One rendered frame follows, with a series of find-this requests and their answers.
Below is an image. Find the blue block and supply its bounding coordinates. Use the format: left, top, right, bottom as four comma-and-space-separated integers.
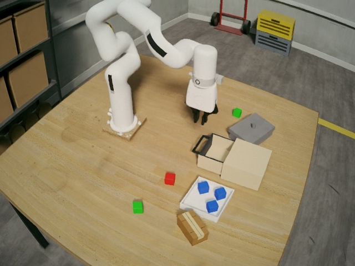
197, 181, 210, 195
206, 200, 219, 213
214, 187, 227, 201

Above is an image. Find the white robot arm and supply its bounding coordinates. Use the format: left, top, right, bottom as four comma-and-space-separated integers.
85, 0, 224, 132

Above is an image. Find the green block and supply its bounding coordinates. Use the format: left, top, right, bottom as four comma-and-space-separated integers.
133, 202, 143, 214
233, 108, 242, 118

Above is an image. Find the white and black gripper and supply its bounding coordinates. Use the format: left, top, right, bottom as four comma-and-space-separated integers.
185, 79, 219, 125

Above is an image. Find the red block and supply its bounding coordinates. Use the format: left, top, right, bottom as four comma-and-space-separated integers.
165, 173, 175, 186

